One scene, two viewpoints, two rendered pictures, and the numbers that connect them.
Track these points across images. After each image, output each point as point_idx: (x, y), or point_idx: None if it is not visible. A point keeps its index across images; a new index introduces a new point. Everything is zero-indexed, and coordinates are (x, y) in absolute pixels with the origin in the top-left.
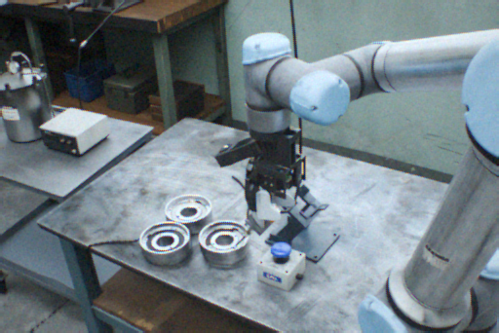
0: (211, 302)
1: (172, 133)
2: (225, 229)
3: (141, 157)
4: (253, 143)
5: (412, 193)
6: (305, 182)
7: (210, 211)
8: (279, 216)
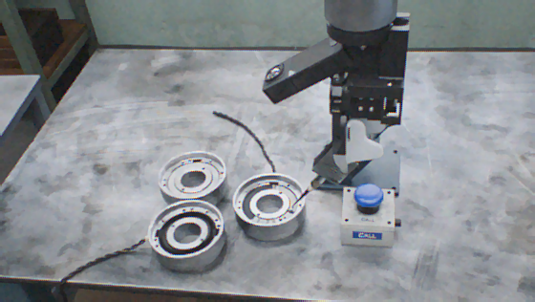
0: (300, 300)
1: (92, 75)
2: (260, 187)
3: (66, 119)
4: (339, 53)
5: (445, 74)
6: (310, 95)
7: (225, 169)
8: (381, 151)
